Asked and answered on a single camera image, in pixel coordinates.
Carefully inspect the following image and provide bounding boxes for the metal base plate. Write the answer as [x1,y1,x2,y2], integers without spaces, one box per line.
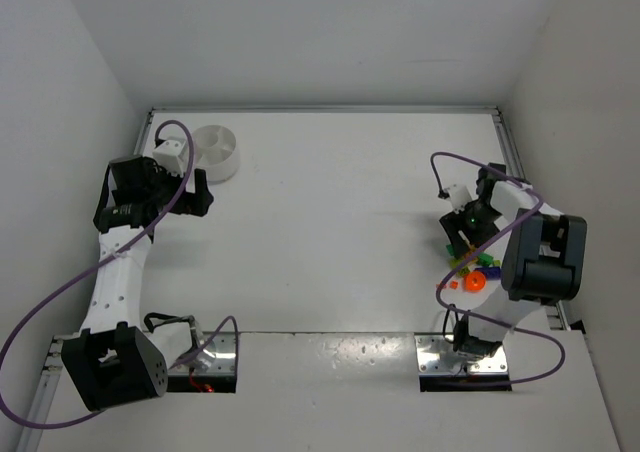
[169,332,237,379]
[414,334,509,377]

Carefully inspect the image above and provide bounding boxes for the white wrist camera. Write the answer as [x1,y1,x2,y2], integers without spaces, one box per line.
[152,138,189,177]
[438,184,472,212]

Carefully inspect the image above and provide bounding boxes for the yellow lego brick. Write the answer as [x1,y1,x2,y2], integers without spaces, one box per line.
[459,244,477,260]

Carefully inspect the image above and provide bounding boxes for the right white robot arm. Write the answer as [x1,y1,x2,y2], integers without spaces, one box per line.
[439,163,588,358]

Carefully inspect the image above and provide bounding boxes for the dark green lego brick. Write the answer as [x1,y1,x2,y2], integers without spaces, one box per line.
[475,252,501,267]

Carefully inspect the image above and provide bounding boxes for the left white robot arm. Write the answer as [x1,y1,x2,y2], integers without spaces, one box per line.
[62,155,213,412]

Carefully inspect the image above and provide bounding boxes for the white divided round container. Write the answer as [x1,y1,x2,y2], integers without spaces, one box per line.
[192,125,240,184]

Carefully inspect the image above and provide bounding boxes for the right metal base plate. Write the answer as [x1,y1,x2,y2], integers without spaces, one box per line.
[414,334,509,377]

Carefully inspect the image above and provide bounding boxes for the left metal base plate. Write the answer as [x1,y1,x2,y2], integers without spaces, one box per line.
[169,332,237,379]

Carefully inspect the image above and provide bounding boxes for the orange round lego piece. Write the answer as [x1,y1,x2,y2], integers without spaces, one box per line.
[464,270,487,293]

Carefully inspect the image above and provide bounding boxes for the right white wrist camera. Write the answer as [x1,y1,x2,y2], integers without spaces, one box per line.
[438,184,472,212]

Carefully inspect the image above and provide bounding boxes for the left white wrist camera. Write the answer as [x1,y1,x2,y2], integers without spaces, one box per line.
[152,138,189,177]

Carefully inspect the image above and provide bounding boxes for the blue lego brick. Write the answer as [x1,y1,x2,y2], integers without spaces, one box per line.
[475,266,501,280]

